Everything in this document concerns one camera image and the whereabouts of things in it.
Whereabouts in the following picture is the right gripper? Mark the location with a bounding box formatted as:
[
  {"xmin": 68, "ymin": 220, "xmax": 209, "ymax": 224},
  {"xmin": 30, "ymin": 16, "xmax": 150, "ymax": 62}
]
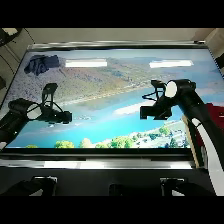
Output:
[{"xmin": 139, "ymin": 95, "xmax": 173, "ymax": 121}]

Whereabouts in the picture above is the dark blue garment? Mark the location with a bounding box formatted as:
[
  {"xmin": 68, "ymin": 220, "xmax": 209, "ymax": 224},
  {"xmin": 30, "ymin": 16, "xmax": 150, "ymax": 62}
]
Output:
[{"xmin": 23, "ymin": 54, "xmax": 61, "ymax": 76}]

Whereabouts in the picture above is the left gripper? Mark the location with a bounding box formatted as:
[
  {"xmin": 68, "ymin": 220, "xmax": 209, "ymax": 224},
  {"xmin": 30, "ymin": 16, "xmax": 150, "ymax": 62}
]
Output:
[{"xmin": 41, "ymin": 104, "xmax": 73, "ymax": 125}]

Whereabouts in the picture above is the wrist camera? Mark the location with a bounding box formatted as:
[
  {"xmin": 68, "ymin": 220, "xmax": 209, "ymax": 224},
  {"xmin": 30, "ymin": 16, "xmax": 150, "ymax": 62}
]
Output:
[
  {"xmin": 41, "ymin": 82, "xmax": 60, "ymax": 108},
  {"xmin": 142, "ymin": 79, "xmax": 167, "ymax": 102}
]

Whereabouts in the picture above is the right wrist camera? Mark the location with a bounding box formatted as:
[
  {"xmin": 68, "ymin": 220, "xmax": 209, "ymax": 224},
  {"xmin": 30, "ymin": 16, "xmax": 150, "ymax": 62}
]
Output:
[{"xmin": 142, "ymin": 79, "xmax": 167, "ymax": 102}]

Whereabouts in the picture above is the red T-shirt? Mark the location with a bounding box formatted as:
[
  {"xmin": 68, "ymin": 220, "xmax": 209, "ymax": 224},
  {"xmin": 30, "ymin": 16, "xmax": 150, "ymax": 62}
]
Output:
[{"xmin": 205, "ymin": 102, "xmax": 224, "ymax": 148}]

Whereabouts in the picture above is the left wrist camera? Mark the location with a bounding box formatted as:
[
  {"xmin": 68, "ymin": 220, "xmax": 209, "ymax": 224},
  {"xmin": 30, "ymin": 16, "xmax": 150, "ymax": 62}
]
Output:
[{"xmin": 41, "ymin": 82, "xmax": 60, "ymax": 108}]

